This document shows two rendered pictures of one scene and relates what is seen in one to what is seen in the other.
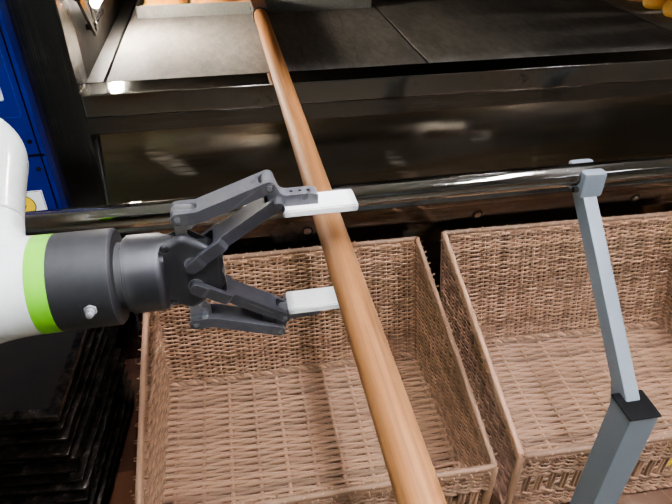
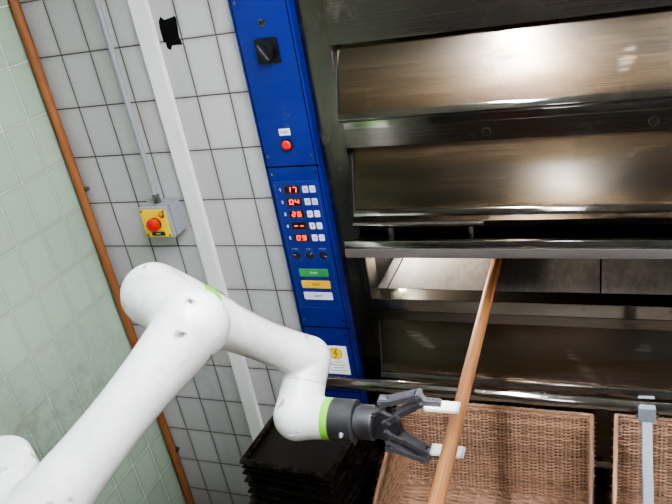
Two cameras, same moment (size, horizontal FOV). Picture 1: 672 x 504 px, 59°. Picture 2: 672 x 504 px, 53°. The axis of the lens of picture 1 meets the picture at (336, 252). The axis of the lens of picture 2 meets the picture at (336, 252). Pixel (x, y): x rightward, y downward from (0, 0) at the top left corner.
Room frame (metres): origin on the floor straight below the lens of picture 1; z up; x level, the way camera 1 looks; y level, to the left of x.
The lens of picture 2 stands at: (-0.51, -0.47, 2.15)
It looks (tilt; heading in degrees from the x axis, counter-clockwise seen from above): 25 degrees down; 34
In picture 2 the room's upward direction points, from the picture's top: 11 degrees counter-clockwise
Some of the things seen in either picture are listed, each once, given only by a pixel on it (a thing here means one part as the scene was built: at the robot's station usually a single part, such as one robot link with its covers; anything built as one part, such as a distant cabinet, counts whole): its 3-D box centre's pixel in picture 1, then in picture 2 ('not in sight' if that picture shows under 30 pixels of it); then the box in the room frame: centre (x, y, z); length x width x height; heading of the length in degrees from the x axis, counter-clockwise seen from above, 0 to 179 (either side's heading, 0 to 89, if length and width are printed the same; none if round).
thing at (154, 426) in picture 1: (303, 383); (482, 501); (0.74, 0.06, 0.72); 0.56 x 0.49 x 0.28; 100
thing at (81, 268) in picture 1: (95, 276); (347, 418); (0.44, 0.23, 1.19); 0.12 x 0.06 x 0.09; 11
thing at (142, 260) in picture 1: (175, 269); (379, 423); (0.45, 0.15, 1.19); 0.09 x 0.07 x 0.08; 101
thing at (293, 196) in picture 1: (289, 188); (428, 398); (0.48, 0.04, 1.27); 0.05 x 0.01 x 0.03; 101
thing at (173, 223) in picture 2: not in sight; (162, 218); (0.79, 1.00, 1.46); 0.10 x 0.07 x 0.10; 100
